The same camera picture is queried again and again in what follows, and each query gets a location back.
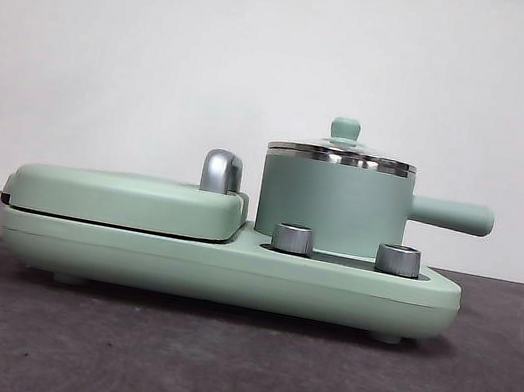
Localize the glass lid with green knob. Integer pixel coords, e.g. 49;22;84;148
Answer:
268;103;426;177

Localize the mint green hinged grill cover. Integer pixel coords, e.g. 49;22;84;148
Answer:
0;113;260;249

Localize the silver control knob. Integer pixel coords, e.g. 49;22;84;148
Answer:
270;219;318;258
374;240;424;279

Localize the mint green breakfast machine base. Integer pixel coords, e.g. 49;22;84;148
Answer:
0;178;470;356

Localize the mint green handled pot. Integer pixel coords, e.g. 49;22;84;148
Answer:
251;144;502;277

